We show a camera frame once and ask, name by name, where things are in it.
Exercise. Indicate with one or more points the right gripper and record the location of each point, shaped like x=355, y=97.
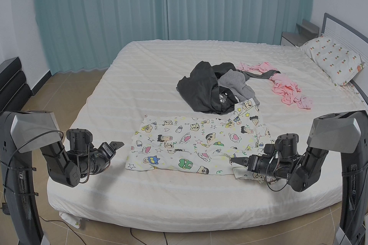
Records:
x=260, y=163

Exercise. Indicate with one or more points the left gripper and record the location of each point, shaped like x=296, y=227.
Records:
x=103, y=153

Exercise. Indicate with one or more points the white printed pyjama top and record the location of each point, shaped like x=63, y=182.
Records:
x=187, y=149

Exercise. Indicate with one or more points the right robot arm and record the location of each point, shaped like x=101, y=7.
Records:
x=330, y=134

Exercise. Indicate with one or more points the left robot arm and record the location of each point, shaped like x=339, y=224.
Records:
x=57, y=160

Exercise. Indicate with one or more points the bed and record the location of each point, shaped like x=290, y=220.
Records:
x=143, y=80

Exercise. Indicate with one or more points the pink garment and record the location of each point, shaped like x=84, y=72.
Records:
x=287, y=88

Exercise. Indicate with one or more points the grey garment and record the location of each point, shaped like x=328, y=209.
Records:
x=233, y=83

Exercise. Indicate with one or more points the black garment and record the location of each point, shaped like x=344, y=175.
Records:
x=198, y=88

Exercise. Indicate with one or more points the black power adapter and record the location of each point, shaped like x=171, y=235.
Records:
x=4, y=207

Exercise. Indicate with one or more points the black chest of drawers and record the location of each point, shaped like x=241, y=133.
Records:
x=13, y=83

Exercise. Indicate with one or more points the white printed pillow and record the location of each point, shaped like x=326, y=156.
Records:
x=333, y=60

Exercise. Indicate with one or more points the grey bedside table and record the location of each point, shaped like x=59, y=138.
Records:
x=299, y=35

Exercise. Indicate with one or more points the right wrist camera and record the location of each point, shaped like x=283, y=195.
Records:
x=269, y=150

